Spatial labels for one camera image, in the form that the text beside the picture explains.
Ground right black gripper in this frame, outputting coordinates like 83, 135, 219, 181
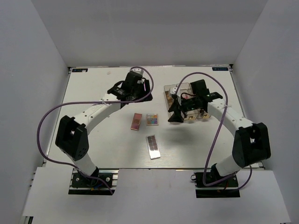
168, 96, 199, 123

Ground brown eyeshadow palette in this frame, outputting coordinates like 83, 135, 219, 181
165, 91, 174, 106

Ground colourful square eyeshadow palette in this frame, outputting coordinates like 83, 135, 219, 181
146, 114, 159, 126

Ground pink makeup brush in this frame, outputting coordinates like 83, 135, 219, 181
183, 94, 190, 99

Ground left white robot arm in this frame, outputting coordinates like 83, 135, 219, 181
55, 70, 153, 186

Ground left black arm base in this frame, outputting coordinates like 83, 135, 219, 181
68, 169, 119, 196

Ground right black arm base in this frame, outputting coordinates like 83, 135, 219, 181
191, 172, 240, 198

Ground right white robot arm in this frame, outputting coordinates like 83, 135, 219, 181
168, 79, 271, 186

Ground right clear organizer bin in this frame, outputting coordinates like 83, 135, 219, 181
197, 109, 211, 119

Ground clear organizer bin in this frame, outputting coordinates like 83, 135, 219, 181
164, 84, 177, 111
179, 83, 199, 121
197, 109, 211, 119

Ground middle clear organizer bin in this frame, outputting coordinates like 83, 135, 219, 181
179, 83, 199, 121

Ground left clear organizer bin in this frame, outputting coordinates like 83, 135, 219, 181
164, 84, 177, 111

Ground pink blush palette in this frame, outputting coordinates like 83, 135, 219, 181
130, 113, 142, 131

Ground silver eyeshadow palette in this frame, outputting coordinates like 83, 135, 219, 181
146, 135, 161, 160

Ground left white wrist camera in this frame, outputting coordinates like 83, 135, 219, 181
130, 67, 144, 76

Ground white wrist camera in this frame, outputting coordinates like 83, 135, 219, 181
169, 87, 181, 104
130, 67, 144, 76

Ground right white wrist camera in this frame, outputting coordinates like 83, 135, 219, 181
169, 87, 181, 104

